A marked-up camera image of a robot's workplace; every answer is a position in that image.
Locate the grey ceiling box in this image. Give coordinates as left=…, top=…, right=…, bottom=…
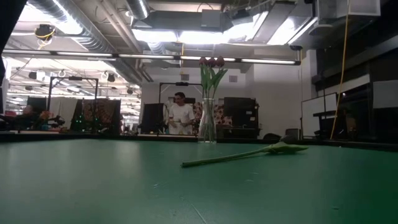
left=201, top=9, right=222, bottom=30

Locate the silver spiral air duct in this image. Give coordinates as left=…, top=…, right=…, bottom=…
left=26, top=0, right=147, bottom=85

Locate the black cabinet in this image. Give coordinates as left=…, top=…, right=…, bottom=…
left=223, top=96, right=261, bottom=139

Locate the floral cloth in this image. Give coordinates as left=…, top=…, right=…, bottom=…
left=192, top=104, right=233, bottom=127

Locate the yellow hanging cable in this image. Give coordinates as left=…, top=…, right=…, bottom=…
left=329, top=0, right=351, bottom=141

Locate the grey bin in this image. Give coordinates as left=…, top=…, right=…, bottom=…
left=285, top=128, right=300, bottom=140

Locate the whiteboard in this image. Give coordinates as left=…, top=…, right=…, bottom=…
left=300, top=92, right=338, bottom=138

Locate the black panel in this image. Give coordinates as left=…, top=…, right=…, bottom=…
left=141, top=103, right=165, bottom=134

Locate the black artificial tulip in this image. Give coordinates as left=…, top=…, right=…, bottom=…
left=181, top=134, right=309, bottom=169

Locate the tall clear glass vase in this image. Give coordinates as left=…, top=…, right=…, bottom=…
left=198, top=98, right=218, bottom=144

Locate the green table mat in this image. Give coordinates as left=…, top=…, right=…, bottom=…
left=0, top=138, right=398, bottom=224

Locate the flower bouquet in vase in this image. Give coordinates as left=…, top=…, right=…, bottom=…
left=39, top=110, right=53, bottom=124

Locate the yellow cable reel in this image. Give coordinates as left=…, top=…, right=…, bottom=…
left=34, top=24, right=57, bottom=41

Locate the dark red artificial tulip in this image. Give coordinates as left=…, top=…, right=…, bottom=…
left=210, top=56, right=228, bottom=141
left=207, top=56, right=217, bottom=141
left=198, top=56, right=210, bottom=141

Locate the black table frame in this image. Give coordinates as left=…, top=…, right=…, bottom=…
left=0, top=132, right=398, bottom=153

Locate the patterned hanging cloth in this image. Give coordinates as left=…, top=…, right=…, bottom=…
left=82, top=98, right=121, bottom=135

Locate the person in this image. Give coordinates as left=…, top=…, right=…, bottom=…
left=21, top=105, right=37, bottom=129
left=167, top=91, right=196, bottom=135

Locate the black overhead rig frame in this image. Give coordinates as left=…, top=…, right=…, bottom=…
left=47, top=76, right=100, bottom=134
left=158, top=81, right=206, bottom=105

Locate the long LED light bar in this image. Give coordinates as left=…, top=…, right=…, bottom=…
left=1, top=49, right=302, bottom=66

